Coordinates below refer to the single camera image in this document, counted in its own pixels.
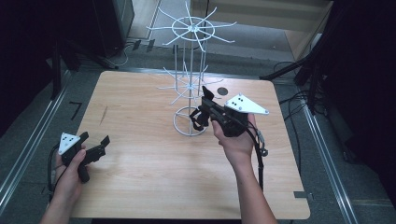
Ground person's left hand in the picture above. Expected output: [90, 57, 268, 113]
[50, 148, 91, 203]

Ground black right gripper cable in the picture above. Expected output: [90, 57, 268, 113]
[247, 120, 270, 192]

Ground person's right hand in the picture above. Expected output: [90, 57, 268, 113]
[211, 113, 260, 171]

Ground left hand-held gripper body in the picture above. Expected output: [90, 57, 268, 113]
[57, 132, 107, 184]

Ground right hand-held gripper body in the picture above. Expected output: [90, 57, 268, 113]
[197, 92, 271, 138]

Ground black cabinet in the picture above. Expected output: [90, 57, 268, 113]
[92, 0, 135, 59]

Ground black metal stand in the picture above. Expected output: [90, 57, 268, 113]
[259, 29, 335, 88]

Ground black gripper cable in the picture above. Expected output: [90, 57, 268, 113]
[46, 144, 64, 203]
[247, 120, 270, 192]

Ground grey tape strip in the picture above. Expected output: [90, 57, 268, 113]
[293, 190, 315, 201]

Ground black floor cables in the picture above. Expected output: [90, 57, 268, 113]
[273, 60, 316, 175]

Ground white floor cable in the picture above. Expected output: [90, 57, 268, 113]
[115, 43, 134, 68]

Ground thin black hanging cable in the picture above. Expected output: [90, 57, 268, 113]
[204, 0, 210, 43]

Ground metal floor rail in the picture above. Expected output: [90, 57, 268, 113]
[0, 83, 70, 217]
[299, 98, 360, 224]

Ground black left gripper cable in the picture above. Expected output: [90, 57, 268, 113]
[46, 144, 64, 203]

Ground white wire display rack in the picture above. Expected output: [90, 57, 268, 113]
[146, 0, 238, 138]

